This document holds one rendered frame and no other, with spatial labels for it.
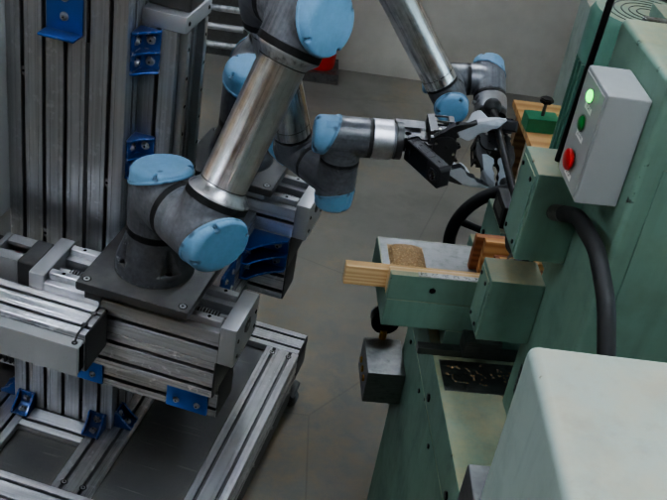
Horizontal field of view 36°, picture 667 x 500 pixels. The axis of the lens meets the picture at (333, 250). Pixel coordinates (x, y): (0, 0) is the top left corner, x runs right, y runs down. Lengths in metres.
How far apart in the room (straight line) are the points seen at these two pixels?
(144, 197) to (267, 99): 0.30
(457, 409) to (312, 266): 1.76
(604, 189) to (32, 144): 1.20
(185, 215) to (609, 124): 0.76
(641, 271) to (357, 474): 1.49
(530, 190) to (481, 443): 0.47
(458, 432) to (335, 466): 1.06
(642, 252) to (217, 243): 0.71
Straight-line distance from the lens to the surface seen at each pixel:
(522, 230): 1.57
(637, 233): 1.45
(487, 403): 1.87
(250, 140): 1.75
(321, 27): 1.70
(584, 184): 1.42
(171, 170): 1.87
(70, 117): 2.10
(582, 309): 1.53
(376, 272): 1.88
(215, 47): 4.97
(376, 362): 2.18
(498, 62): 2.47
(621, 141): 1.40
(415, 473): 2.01
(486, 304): 1.69
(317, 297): 3.39
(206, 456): 2.47
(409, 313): 1.90
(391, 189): 4.06
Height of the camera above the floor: 1.98
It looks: 33 degrees down
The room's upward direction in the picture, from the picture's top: 10 degrees clockwise
